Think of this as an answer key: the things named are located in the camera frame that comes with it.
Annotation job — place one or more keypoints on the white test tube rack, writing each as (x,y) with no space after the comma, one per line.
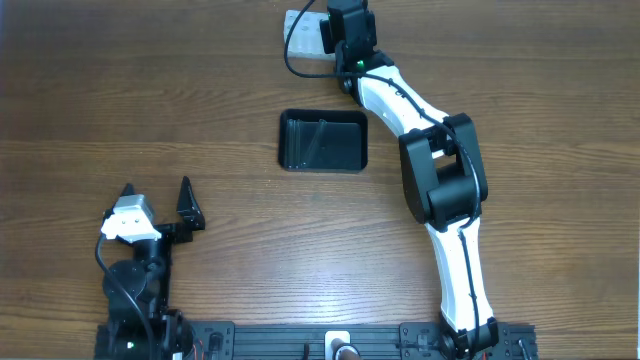
(305,40)

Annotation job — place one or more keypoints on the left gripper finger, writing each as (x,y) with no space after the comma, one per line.
(190,207)
(128,190)

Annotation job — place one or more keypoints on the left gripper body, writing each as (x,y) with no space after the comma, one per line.
(177,233)

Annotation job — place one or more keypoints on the clear test tube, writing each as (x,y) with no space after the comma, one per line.
(297,145)
(290,145)
(315,144)

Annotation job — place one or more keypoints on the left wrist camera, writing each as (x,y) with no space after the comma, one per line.
(131,220)

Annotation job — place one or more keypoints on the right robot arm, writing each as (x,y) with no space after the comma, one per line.
(450,270)

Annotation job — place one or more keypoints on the black tray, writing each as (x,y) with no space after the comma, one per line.
(345,150)

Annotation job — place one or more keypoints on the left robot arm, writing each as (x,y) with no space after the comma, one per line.
(125,280)

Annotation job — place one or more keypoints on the mounting rail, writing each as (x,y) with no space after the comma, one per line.
(280,342)

